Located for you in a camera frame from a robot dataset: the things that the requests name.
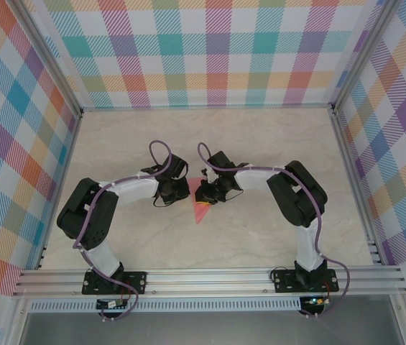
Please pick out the right small circuit board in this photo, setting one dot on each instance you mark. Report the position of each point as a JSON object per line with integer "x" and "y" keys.
{"x": 314, "y": 301}

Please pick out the pink paper sheet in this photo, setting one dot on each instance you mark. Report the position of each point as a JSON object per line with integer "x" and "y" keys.
{"x": 199, "y": 213}

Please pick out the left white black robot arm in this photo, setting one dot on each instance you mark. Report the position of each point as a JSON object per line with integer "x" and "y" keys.
{"x": 134, "y": 190}

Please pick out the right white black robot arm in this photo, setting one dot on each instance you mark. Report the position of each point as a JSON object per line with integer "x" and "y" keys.
{"x": 256, "y": 179}

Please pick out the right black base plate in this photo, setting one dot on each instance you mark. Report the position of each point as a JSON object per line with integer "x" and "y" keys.
{"x": 285, "y": 280}

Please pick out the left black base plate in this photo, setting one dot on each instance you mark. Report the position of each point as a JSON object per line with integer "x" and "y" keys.
{"x": 136, "y": 280}

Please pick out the grey metal panel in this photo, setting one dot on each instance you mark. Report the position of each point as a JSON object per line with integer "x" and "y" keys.
{"x": 206, "y": 328}

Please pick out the left aluminium frame post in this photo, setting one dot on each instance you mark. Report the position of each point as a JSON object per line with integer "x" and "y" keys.
{"x": 51, "y": 54}

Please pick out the small circuit board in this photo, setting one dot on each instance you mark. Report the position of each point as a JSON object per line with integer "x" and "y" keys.
{"x": 314, "y": 301}
{"x": 111, "y": 305}

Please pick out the long aluminium table edge rail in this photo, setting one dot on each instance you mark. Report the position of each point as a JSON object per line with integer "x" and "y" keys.
{"x": 206, "y": 106}

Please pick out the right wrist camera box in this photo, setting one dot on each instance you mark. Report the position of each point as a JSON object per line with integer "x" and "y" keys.
{"x": 210, "y": 176}

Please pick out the aluminium frame post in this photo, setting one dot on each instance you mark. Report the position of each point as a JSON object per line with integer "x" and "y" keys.
{"x": 358, "y": 54}
{"x": 51, "y": 54}

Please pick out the wide aluminium mounting rail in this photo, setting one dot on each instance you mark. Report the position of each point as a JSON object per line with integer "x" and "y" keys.
{"x": 206, "y": 282}

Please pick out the left small circuit board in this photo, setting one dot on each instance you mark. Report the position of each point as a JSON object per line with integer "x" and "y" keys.
{"x": 111, "y": 305}

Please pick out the right aluminium frame post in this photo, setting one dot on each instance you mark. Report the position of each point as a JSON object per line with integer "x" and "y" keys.
{"x": 358, "y": 54}

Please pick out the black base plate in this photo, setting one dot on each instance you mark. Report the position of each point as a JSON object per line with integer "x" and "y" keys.
{"x": 285, "y": 280}
{"x": 136, "y": 280}

